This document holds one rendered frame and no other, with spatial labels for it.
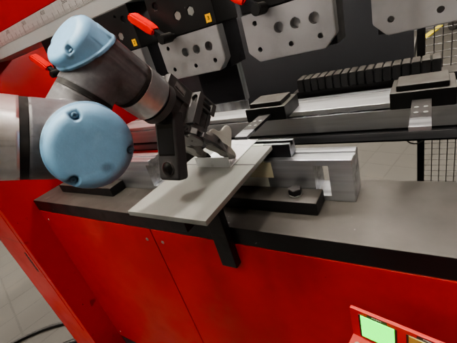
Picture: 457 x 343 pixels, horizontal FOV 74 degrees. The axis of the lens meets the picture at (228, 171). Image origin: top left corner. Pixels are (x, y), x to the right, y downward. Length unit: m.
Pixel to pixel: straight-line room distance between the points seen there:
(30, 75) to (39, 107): 1.07
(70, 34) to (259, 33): 0.29
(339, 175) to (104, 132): 0.46
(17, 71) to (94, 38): 0.94
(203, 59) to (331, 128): 0.41
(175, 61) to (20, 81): 0.79
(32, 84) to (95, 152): 1.09
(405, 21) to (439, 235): 0.32
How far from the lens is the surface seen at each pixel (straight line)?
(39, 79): 1.38
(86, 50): 0.42
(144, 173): 0.93
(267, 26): 0.56
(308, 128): 0.89
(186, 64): 0.66
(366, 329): 0.54
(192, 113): 0.53
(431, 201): 0.66
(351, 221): 0.61
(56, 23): 0.93
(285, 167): 0.65
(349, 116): 0.85
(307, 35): 0.54
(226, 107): 0.69
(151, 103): 0.47
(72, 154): 0.28
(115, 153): 0.28
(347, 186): 0.63
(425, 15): 0.51
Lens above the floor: 1.25
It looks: 25 degrees down
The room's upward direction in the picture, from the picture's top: 17 degrees counter-clockwise
